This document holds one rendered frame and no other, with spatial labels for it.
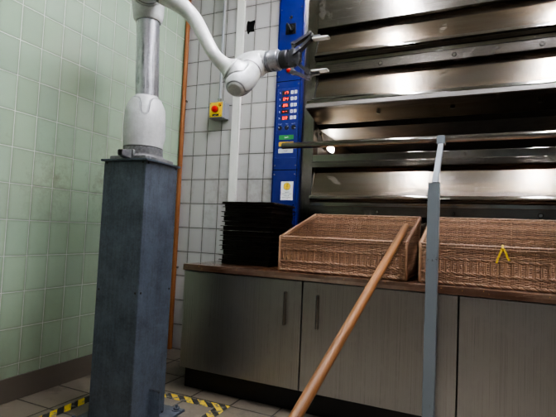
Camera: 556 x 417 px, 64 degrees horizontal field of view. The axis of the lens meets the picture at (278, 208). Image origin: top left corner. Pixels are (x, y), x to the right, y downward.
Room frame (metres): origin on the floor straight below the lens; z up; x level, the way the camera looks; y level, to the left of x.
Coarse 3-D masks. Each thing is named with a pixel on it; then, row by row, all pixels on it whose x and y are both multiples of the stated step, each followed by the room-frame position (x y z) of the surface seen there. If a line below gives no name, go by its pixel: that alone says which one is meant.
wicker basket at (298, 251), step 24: (312, 216) 2.34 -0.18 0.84; (336, 216) 2.34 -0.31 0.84; (360, 216) 2.29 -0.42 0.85; (384, 216) 2.24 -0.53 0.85; (408, 216) 2.20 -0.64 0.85; (288, 240) 1.95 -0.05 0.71; (312, 240) 1.90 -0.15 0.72; (336, 240) 1.86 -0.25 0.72; (360, 240) 1.82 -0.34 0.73; (384, 240) 2.21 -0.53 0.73; (408, 240) 1.77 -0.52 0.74; (288, 264) 1.95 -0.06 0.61; (312, 264) 1.90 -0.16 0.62; (336, 264) 1.86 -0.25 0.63; (360, 264) 2.22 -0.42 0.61; (408, 264) 1.78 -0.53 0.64
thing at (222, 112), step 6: (216, 102) 2.63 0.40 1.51; (222, 102) 2.61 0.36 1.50; (210, 108) 2.65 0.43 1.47; (222, 108) 2.61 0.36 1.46; (228, 108) 2.67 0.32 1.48; (210, 114) 2.65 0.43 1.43; (216, 114) 2.63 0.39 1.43; (222, 114) 2.61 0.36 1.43; (228, 114) 2.67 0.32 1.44; (216, 120) 2.69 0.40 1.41; (222, 120) 2.69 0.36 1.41
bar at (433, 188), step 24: (288, 144) 2.09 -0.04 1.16; (312, 144) 2.04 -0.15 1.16; (336, 144) 2.00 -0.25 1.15; (360, 144) 1.95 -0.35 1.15; (384, 144) 1.91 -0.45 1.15; (432, 192) 1.60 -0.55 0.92; (432, 216) 1.60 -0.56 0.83; (432, 240) 1.60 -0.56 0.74; (432, 264) 1.60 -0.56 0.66; (432, 288) 1.60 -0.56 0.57; (432, 312) 1.60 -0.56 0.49; (432, 336) 1.60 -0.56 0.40; (432, 360) 1.60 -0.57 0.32; (432, 384) 1.60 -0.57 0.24; (432, 408) 1.60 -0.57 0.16
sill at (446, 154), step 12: (324, 156) 2.41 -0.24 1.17; (336, 156) 2.38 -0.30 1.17; (348, 156) 2.35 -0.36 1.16; (360, 156) 2.33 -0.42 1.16; (372, 156) 2.30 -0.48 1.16; (384, 156) 2.28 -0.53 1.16; (396, 156) 2.25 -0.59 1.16; (408, 156) 2.22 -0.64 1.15; (420, 156) 2.20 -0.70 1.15; (432, 156) 2.18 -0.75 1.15; (444, 156) 2.15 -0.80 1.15; (456, 156) 2.13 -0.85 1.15; (468, 156) 2.11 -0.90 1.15; (480, 156) 2.08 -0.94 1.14; (492, 156) 2.06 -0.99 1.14; (504, 156) 2.04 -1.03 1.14
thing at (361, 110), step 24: (408, 96) 2.09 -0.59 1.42; (432, 96) 2.04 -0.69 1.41; (456, 96) 2.00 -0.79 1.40; (480, 96) 1.97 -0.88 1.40; (504, 96) 1.95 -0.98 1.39; (528, 96) 1.92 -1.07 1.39; (552, 96) 1.90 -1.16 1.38; (336, 120) 2.40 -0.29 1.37; (360, 120) 2.36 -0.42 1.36; (384, 120) 2.32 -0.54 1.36
